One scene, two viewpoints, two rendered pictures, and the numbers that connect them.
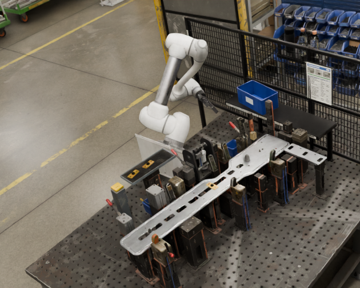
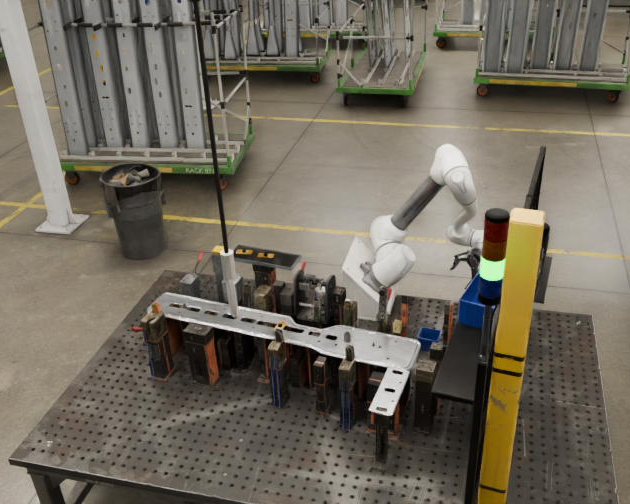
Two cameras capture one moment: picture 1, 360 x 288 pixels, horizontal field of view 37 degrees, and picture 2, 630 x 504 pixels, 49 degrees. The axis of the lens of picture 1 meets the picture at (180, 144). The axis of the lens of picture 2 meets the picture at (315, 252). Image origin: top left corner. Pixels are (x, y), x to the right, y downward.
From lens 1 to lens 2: 2.95 m
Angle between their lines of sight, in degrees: 49
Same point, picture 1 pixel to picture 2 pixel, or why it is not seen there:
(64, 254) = not seen: hidden behind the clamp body
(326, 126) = (465, 392)
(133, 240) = (167, 300)
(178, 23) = not seen: outside the picture
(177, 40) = (442, 155)
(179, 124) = (388, 259)
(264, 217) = (306, 415)
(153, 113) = (379, 226)
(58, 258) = not seen: hidden behind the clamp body
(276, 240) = (266, 439)
